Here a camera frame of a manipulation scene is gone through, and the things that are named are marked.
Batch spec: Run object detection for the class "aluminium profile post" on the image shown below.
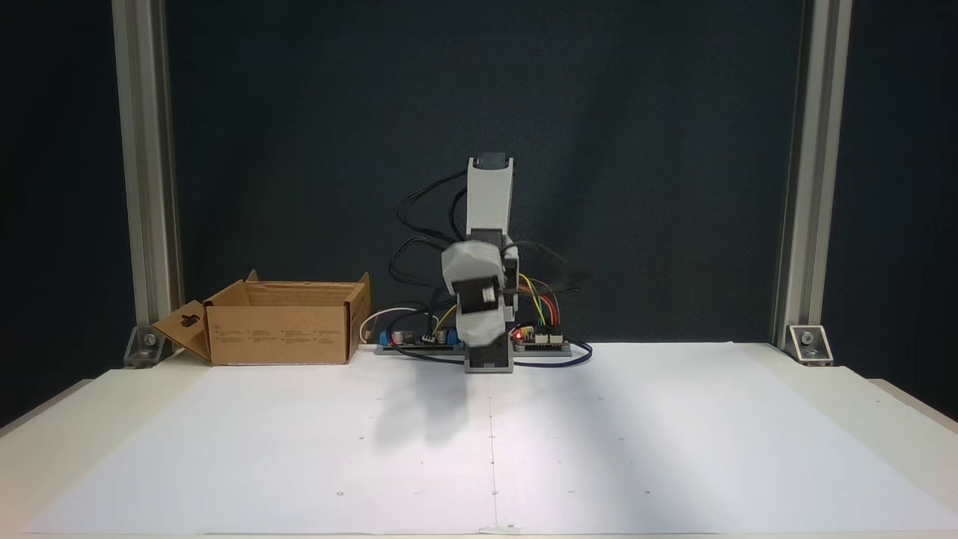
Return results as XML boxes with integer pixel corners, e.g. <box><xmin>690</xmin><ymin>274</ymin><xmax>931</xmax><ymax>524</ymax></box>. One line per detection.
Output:
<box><xmin>111</xmin><ymin>0</ymin><xmax>185</xmax><ymax>330</ymax></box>
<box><xmin>771</xmin><ymin>0</ymin><xmax>854</xmax><ymax>351</ymax></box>

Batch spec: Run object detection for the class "orange jumper wire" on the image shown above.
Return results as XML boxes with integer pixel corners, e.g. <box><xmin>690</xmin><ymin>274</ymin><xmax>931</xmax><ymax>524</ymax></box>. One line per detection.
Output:
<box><xmin>524</xmin><ymin>288</ymin><xmax>561</xmax><ymax>330</ymax></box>

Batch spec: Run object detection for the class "thin black wire bundle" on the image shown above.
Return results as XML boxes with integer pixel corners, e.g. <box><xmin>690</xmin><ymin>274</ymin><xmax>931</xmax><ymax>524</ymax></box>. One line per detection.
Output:
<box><xmin>389</xmin><ymin>171</ymin><xmax>471</xmax><ymax>300</ymax></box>

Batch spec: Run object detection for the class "brown cardboard box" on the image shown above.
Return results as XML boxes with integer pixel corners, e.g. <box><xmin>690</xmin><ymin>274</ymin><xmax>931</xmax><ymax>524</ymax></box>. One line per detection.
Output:
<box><xmin>153</xmin><ymin>269</ymin><xmax>371</xmax><ymax>366</ymax></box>

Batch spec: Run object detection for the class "white cable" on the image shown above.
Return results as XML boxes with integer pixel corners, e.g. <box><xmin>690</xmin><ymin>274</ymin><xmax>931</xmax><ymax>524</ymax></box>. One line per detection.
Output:
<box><xmin>359</xmin><ymin>307</ymin><xmax>431</xmax><ymax>345</ymax></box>

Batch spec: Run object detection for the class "black motor cable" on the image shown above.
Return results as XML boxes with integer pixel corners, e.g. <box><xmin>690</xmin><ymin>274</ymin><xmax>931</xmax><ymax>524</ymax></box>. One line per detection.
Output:
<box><xmin>513</xmin><ymin>240</ymin><xmax>585</xmax><ymax>294</ymax></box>

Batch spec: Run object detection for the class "metal corner bracket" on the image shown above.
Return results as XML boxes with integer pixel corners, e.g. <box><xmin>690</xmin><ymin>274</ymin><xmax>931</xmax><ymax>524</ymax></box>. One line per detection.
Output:
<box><xmin>787</xmin><ymin>324</ymin><xmax>834</xmax><ymax>366</ymax></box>
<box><xmin>123</xmin><ymin>324</ymin><xmax>167</xmax><ymax>368</ymax></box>

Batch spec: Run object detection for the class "yellow jumper wire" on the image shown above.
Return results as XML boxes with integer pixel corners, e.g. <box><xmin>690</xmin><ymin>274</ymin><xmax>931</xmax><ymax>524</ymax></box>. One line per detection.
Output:
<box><xmin>519</xmin><ymin>274</ymin><xmax>547</xmax><ymax>328</ymax></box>

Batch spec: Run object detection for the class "grey electronics board holder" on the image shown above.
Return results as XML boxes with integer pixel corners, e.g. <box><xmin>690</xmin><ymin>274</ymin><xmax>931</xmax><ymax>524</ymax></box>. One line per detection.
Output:
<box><xmin>376</xmin><ymin>326</ymin><xmax>573</xmax><ymax>357</ymax></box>

